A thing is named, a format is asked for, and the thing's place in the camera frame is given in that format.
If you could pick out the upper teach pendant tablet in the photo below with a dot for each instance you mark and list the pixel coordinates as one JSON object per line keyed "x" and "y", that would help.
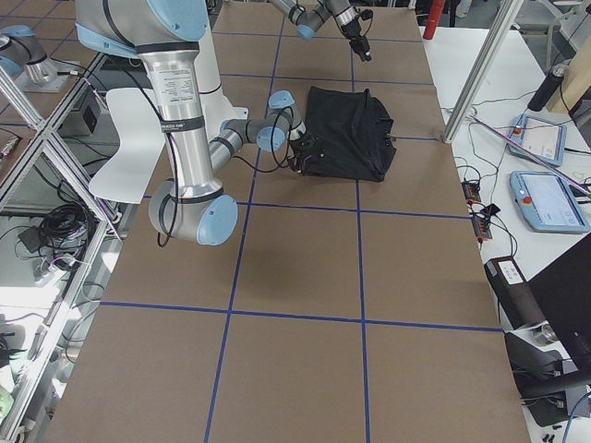
{"x": 540, "y": 137}

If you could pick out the teach pendant tablet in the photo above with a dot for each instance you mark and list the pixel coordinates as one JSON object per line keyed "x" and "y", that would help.
{"x": 546, "y": 203}
{"x": 540, "y": 137}

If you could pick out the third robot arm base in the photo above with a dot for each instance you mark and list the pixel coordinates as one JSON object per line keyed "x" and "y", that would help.
{"x": 25, "y": 60}

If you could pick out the black water bottle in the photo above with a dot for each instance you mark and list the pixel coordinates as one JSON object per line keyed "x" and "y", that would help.
{"x": 550, "y": 84}

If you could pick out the red cylinder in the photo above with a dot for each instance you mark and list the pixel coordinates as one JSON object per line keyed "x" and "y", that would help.
{"x": 433, "y": 21}

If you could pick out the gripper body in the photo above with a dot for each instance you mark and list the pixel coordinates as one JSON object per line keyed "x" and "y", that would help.
{"x": 354, "y": 33}
{"x": 304, "y": 144}

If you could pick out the white chair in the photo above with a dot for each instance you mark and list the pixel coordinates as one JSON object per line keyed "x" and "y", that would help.
{"x": 125, "y": 177}

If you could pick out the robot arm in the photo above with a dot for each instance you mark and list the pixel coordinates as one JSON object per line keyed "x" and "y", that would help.
{"x": 346, "y": 17}
{"x": 165, "y": 36}

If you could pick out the aluminium frame post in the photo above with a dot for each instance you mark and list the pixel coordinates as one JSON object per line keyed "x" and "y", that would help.
{"x": 491, "y": 45}

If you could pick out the black box on desk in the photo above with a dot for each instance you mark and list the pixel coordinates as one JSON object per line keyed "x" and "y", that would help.
{"x": 512, "y": 290}

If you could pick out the black graphic t-shirt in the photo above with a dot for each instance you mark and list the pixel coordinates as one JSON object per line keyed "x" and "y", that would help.
{"x": 354, "y": 128}

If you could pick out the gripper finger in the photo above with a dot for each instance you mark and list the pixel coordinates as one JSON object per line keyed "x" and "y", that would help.
{"x": 364, "y": 51}
{"x": 356, "y": 48}

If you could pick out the lower teach pendant tablet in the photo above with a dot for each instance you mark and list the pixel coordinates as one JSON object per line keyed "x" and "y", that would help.
{"x": 546, "y": 203}

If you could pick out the reacher grabber tool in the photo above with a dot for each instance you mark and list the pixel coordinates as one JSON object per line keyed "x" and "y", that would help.
{"x": 519, "y": 151}

